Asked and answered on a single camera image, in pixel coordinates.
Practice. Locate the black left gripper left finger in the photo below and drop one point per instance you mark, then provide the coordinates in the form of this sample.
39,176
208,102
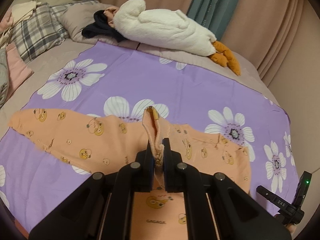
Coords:
101,207

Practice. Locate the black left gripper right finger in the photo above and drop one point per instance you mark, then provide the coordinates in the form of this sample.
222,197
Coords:
215,207

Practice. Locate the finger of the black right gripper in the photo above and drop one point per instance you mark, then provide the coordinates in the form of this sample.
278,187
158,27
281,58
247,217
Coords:
271,197

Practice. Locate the orange patterned baby garment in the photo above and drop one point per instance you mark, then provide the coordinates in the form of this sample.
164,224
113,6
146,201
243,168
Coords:
105,144

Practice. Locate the person's right hand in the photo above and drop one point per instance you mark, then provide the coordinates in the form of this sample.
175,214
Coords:
290,227

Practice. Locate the purple floral bed sheet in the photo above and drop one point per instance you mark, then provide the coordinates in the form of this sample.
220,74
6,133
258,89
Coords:
105,79

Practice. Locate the pink folded cloth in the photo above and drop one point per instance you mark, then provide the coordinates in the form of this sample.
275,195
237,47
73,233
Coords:
18,70

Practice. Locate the black dark garment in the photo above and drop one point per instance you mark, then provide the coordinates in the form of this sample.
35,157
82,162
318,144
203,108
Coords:
100,26

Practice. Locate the beige curtain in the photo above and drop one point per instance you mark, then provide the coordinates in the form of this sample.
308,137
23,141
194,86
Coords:
260,30

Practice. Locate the plaid pillow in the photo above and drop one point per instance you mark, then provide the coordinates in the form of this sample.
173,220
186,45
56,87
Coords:
42,31

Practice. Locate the white plush goose toy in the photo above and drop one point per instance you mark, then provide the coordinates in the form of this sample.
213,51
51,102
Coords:
173,30

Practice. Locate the beige pillow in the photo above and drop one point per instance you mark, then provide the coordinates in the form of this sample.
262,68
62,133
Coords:
79,16

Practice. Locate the teal curtain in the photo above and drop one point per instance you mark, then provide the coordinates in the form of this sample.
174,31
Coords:
214,15

